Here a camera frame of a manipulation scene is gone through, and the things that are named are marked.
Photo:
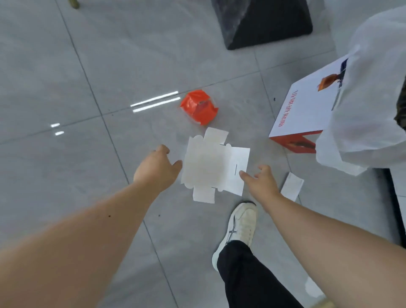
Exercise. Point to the person's right hand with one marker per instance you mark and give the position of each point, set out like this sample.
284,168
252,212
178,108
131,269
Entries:
264,188

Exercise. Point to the person's left hand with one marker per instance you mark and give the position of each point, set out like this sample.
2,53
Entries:
155,171

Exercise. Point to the small white paper piece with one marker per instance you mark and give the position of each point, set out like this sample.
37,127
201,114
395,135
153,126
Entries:
291,187

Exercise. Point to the white cardboard box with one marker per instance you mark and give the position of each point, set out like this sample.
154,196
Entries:
209,165
304,108

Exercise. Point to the orange plastic wrapper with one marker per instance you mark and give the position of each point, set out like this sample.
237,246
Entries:
198,106

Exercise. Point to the white plastic trash bag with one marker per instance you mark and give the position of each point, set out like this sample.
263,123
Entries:
368,111

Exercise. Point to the person's left forearm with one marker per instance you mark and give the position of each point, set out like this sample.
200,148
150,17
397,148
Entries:
63,254

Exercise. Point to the person's right forearm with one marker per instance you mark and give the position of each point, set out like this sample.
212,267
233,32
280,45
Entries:
333,247

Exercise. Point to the person's white right shoe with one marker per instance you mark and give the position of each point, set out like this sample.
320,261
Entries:
241,225

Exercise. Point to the person's black trousers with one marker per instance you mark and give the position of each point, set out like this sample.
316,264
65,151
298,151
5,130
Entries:
250,279

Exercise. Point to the black table base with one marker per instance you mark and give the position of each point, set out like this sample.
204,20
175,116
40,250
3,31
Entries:
263,22

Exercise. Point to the black brass-tipped chair leg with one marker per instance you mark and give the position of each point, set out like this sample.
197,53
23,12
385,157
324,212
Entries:
74,3

